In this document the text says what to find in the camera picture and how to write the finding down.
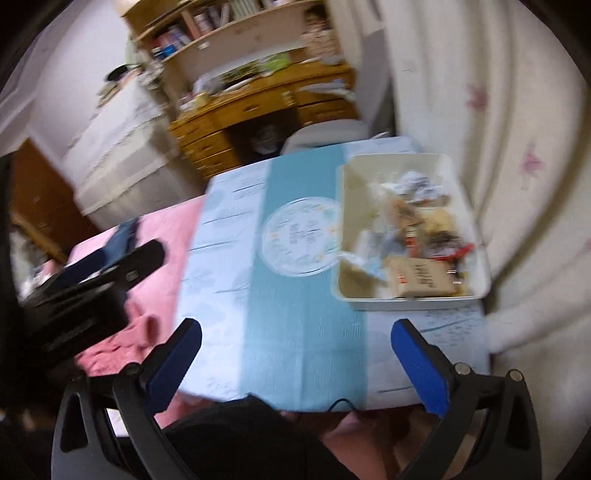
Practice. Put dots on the large light blue packet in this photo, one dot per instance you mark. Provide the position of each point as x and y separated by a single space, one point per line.
364 265

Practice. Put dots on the black flat item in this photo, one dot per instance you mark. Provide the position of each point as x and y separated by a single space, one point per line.
120 72

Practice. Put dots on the waste bin white liner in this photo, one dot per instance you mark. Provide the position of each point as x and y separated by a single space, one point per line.
265 138

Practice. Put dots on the beige packet red label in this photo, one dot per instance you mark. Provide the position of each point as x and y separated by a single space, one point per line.
420 279

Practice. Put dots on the row of books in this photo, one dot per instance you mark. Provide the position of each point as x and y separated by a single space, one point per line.
203 21

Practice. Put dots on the doll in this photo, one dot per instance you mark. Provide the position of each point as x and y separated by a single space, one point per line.
318 32

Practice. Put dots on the red white snack packet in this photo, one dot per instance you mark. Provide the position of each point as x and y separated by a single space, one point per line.
418 184

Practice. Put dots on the wooden bookshelf hutch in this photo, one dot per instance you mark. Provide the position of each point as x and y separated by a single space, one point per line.
231 37

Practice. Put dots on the wooden desk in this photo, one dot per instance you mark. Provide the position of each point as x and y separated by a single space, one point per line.
240 110

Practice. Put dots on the lace cloth covered cabinet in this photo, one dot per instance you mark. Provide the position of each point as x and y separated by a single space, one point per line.
120 152

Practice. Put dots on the pink fleece robe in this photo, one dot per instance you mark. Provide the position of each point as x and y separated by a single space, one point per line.
134 337

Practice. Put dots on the cream leaf print curtain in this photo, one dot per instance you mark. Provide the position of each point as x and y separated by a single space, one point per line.
508 115

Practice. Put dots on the pink blanket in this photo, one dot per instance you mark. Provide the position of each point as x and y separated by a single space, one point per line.
171 240

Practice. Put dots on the grey office chair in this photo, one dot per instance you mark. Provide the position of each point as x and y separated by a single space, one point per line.
323 131

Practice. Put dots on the brown wooden door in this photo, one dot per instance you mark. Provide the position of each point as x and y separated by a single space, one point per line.
41 198

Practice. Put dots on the white plastic bin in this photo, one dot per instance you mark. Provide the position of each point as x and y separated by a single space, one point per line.
355 194

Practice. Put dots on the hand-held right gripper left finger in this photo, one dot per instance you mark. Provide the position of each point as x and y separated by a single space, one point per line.
178 360

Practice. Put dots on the navy folded cloth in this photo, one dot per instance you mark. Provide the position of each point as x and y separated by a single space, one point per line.
121 240

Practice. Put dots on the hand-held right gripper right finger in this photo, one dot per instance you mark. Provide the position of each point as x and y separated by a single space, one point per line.
420 369

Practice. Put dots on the green bag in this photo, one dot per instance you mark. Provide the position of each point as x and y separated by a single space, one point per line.
277 62

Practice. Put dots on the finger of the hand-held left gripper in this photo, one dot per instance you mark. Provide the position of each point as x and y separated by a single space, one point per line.
90 270
141 263

